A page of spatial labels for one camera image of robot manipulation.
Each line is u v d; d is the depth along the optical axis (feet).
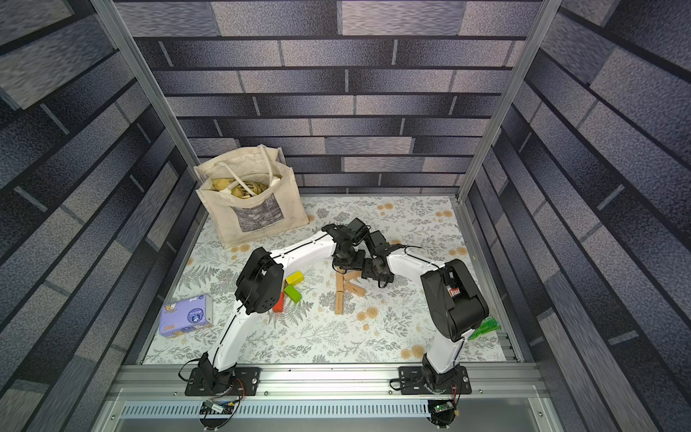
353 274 3.07
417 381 2.44
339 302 2.87
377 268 2.29
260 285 1.96
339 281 3.08
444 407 2.39
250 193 2.94
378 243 2.49
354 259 2.76
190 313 2.66
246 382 2.43
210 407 2.33
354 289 2.99
